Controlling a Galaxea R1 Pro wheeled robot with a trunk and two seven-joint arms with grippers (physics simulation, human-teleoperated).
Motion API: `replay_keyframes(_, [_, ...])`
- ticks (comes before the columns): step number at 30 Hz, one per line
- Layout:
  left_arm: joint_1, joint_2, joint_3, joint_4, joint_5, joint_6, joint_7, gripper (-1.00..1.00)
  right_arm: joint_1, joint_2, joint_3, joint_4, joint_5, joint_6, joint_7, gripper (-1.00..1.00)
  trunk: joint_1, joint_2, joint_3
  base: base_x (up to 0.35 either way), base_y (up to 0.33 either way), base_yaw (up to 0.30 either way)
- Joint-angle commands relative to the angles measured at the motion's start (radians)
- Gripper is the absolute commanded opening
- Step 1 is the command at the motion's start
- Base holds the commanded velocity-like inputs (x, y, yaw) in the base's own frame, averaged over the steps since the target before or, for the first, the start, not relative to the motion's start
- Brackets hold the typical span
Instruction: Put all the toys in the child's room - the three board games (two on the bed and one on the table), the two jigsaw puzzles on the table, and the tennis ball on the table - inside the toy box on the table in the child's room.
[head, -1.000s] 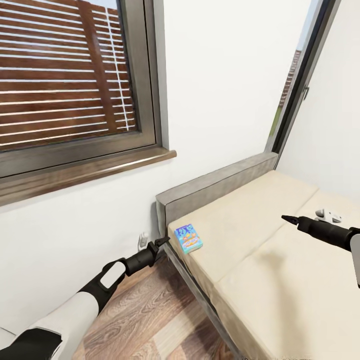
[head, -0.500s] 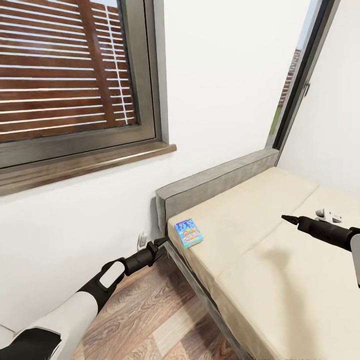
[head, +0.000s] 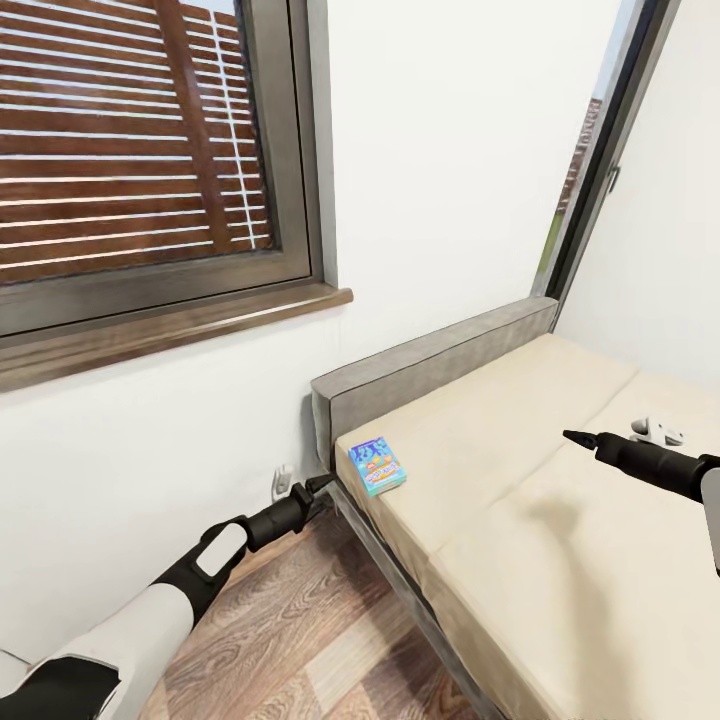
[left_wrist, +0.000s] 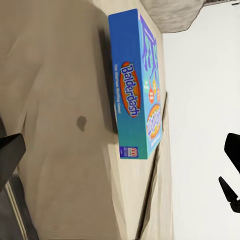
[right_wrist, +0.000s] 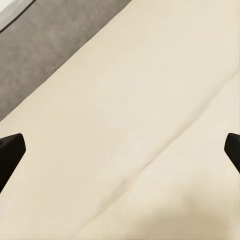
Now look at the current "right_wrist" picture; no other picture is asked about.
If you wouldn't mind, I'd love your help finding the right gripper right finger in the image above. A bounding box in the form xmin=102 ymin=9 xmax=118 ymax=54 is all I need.
xmin=224 ymin=133 xmax=240 ymax=173

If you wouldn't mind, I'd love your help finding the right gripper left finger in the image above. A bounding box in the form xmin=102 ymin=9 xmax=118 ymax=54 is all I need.
xmin=0 ymin=133 xmax=26 ymax=193

